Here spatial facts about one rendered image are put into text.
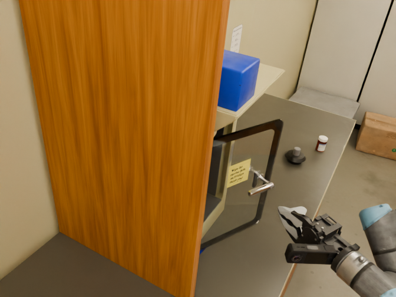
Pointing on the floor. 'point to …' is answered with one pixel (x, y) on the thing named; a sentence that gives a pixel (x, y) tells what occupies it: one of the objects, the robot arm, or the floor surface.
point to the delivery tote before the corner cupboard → (326, 102)
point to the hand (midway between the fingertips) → (279, 211)
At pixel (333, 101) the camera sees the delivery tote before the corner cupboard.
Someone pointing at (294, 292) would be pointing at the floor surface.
